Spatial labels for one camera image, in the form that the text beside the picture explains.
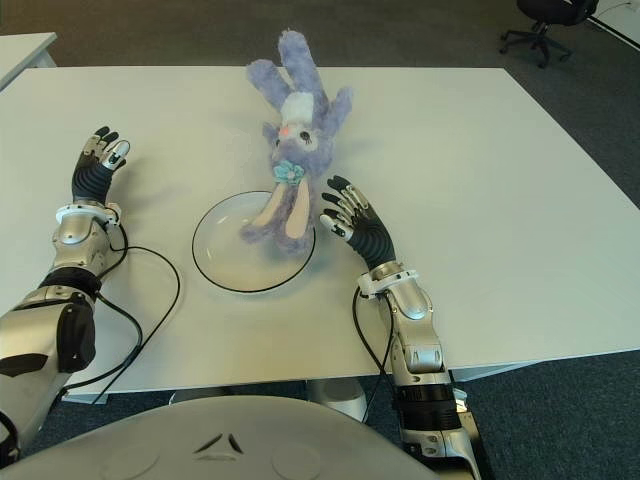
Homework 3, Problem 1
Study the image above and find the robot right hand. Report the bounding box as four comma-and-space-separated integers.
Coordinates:
319, 174, 401, 271

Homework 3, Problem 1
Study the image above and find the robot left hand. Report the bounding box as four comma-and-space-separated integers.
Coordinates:
72, 125, 132, 206

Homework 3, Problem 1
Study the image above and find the purple plush bunny doll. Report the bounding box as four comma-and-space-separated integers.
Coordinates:
238, 28, 354, 261

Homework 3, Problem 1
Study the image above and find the white plate black rim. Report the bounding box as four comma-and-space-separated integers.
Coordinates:
192, 190, 317, 295

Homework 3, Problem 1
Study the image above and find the white neighbouring desk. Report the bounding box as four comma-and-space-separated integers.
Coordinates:
0, 32, 58, 91

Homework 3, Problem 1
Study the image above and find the white table leg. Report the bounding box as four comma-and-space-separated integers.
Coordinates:
304, 378, 369, 422

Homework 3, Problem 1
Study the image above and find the silver robot torso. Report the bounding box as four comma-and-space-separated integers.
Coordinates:
0, 394, 446, 480

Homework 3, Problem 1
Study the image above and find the black office chair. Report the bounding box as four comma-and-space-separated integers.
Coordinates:
498, 0, 600, 69

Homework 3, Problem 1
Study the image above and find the long black right arm cable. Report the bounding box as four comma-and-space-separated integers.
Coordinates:
352, 287, 394, 424

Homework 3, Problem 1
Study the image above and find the short black right wrist cable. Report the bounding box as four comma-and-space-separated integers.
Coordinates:
379, 292, 401, 381

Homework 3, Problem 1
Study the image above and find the thin black looping cable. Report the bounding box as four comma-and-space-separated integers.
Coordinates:
94, 244, 181, 406

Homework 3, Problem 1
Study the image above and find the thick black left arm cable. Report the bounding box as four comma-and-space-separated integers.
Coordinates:
59, 289, 144, 396

